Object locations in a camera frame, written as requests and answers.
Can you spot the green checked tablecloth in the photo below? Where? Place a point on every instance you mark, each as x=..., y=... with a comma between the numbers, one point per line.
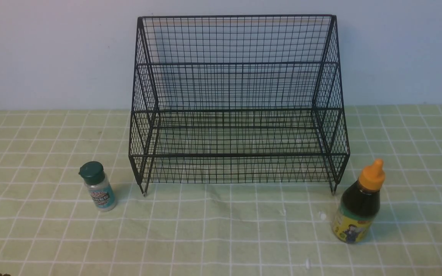
x=49, y=225

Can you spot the black wire mesh rack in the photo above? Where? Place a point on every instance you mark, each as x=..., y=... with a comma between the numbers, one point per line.
x=238, y=99

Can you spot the orange-capped dark sauce bottle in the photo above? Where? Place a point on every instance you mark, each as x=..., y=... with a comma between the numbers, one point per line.
x=359, y=204

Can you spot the green-capped pepper shaker bottle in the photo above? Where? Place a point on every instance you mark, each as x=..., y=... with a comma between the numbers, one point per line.
x=98, y=186

